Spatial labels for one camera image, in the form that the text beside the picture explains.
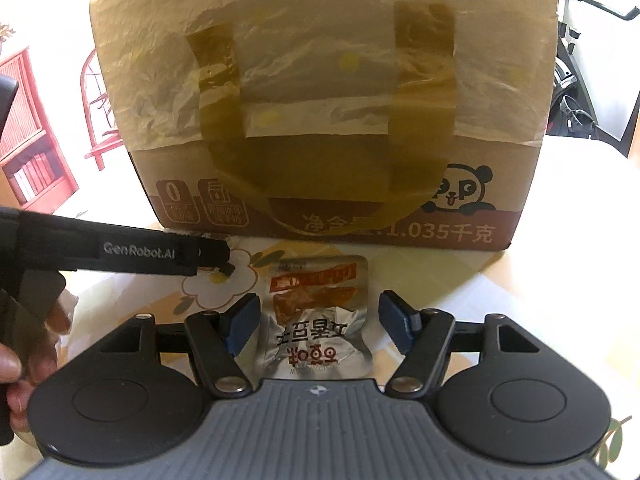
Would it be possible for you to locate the cardboard box with plastic liner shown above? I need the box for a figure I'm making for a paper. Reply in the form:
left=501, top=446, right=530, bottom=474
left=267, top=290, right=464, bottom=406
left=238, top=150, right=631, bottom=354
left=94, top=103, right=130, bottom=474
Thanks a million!
left=89, top=0, right=556, bottom=250

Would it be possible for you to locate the black exercise bike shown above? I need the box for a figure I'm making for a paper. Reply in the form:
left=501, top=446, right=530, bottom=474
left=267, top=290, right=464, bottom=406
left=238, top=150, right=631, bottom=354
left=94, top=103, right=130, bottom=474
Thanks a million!
left=547, top=0, right=639, bottom=157

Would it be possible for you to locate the pink printed backdrop cloth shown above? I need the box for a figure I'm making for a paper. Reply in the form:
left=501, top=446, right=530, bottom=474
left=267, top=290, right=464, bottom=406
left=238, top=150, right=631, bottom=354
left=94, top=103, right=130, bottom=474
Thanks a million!
left=1, top=0, right=100, bottom=218

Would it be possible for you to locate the silver tofu snack packet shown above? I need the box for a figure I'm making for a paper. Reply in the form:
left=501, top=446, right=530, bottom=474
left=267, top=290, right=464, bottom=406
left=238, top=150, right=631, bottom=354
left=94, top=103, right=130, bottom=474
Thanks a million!
left=255, top=255, right=372, bottom=380

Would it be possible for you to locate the person's left hand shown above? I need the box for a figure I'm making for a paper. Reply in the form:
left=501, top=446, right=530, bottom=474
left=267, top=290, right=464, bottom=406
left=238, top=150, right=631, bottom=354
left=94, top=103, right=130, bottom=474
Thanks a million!
left=1, top=289, right=78, bottom=434

